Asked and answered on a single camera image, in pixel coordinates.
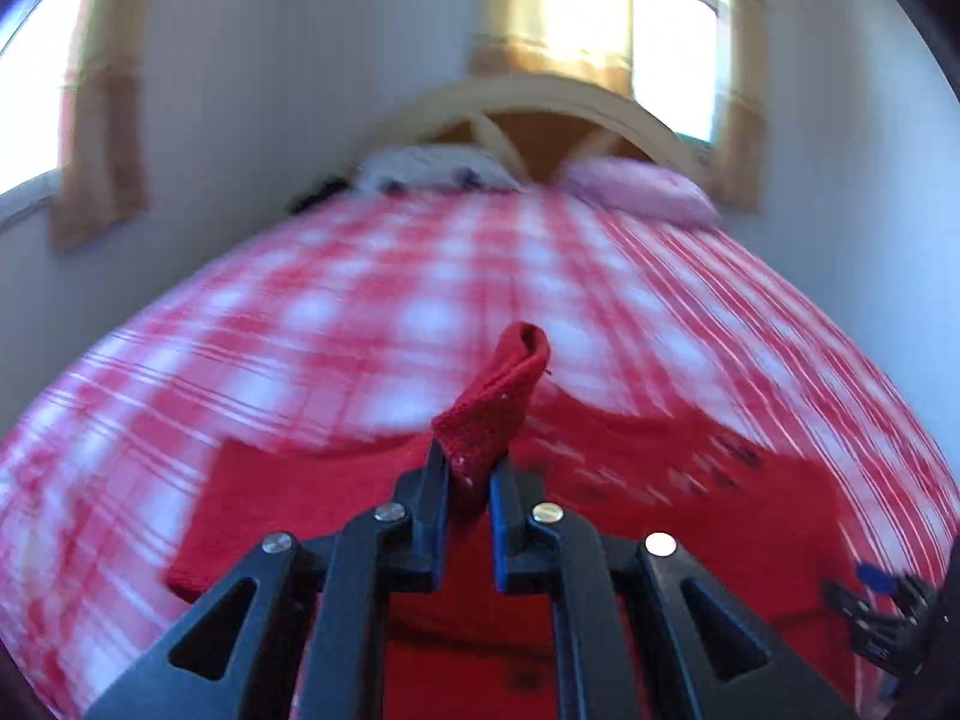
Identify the yellow curtain left panel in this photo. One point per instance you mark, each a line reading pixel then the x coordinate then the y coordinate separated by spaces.
pixel 588 40

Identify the white black patterned pillow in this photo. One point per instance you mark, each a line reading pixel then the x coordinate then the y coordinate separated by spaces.
pixel 432 167

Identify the yellow curtain right panel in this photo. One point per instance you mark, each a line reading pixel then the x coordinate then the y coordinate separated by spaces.
pixel 741 131

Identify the beige side window curtain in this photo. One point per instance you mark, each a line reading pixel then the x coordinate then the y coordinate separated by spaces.
pixel 102 176

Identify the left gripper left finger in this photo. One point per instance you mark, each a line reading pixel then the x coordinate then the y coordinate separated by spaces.
pixel 296 625

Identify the yellow curtain panel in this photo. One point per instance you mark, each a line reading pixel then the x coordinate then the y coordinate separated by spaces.
pixel 741 131
pixel 588 40

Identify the cream wooden headboard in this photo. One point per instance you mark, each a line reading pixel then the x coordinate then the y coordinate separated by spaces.
pixel 533 124

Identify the black item beside bed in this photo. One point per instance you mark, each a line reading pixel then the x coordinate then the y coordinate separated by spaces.
pixel 326 189

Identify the pink pillow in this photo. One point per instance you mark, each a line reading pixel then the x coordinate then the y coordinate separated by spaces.
pixel 641 189

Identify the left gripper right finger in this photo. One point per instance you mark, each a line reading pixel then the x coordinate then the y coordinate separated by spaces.
pixel 640 628

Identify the side window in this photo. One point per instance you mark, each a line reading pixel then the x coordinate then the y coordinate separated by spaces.
pixel 34 75

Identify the bedroom window behind headboard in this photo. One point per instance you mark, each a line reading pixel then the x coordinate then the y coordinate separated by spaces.
pixel 681 57

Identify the red white plaid bedsheet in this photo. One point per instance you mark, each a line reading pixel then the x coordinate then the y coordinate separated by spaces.
pixel 658 378

